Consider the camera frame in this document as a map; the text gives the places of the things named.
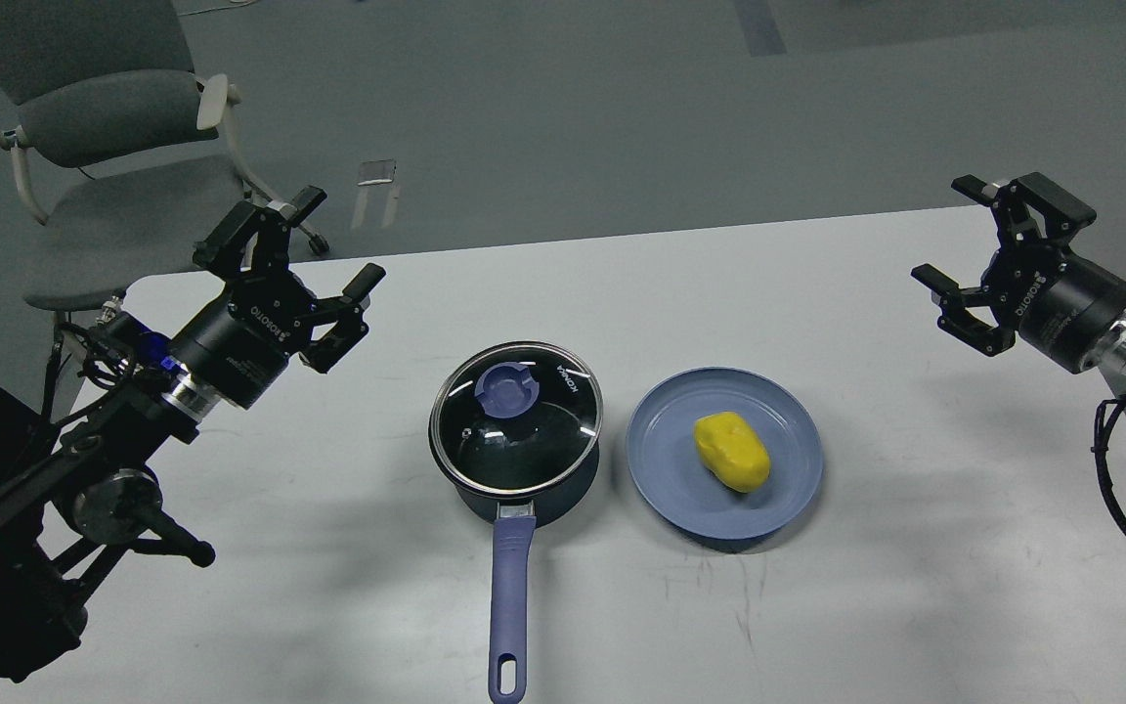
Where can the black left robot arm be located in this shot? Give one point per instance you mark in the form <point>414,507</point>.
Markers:
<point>77,493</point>

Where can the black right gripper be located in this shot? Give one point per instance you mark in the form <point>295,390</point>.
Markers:
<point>1065,306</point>

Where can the glass lid with blue knob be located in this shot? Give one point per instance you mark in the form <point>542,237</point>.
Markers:
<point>515,420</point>

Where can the grey office chair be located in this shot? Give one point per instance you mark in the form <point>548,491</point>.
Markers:
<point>93,81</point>

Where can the blue plate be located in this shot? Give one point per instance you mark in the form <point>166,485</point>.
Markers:
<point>670,477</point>

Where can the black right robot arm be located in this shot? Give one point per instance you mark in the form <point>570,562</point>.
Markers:
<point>1106,417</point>

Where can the yellow potato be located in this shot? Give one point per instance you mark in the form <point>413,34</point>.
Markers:
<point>731,450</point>

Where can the dark blue saucepan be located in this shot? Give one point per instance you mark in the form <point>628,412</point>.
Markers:
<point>514,523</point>

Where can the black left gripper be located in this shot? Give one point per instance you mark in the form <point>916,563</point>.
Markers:
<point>241,341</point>

